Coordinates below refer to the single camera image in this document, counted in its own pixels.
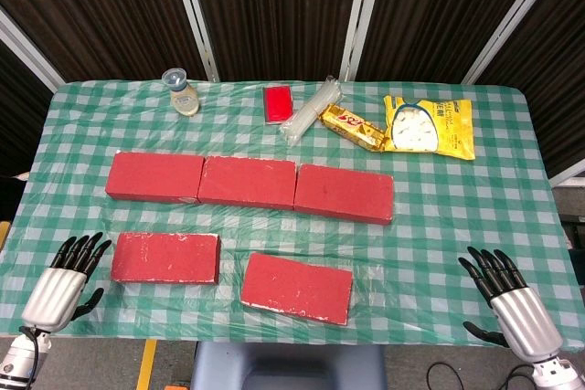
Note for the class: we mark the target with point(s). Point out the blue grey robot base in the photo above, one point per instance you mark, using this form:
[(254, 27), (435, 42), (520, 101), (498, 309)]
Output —
[(274, 367)]

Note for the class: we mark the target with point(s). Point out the creamy sauce bottle clear cap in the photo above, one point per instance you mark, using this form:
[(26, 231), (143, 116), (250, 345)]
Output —
[(185, 100)]

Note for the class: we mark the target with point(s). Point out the yellow marshmallow bag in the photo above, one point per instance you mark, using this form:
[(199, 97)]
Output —
[(452, 129)]

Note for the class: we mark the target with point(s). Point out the gold wrapped snack pack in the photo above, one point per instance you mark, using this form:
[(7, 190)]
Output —
[(349, 125)]

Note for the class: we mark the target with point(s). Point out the green white checkered tablecloth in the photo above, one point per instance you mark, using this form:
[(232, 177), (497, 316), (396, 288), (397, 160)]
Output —
[(411, 248)]

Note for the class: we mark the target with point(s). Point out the red brick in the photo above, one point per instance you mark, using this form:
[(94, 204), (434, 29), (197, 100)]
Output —
[(153, 175), (247, 182), (164, 257), (343, 193), (297, 287)]

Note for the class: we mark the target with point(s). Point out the small orange object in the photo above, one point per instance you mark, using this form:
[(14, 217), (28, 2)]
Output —
[(178, 386)]

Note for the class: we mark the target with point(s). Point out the flat red ink pad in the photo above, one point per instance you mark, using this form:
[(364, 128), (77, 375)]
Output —
[(279, 104)]

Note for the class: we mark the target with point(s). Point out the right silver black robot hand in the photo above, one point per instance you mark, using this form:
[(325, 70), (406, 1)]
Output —
[(525, 321)]

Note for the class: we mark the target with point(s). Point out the grey cabinet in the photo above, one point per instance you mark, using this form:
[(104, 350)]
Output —
[(571, 200)]

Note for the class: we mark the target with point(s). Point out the white metal partition post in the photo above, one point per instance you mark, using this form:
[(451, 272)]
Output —
[(571, 173), (27, 49), (192, 15), (512, 20), (363, 15)]

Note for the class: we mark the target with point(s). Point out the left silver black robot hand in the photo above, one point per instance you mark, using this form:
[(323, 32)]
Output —
[(50, 294)]

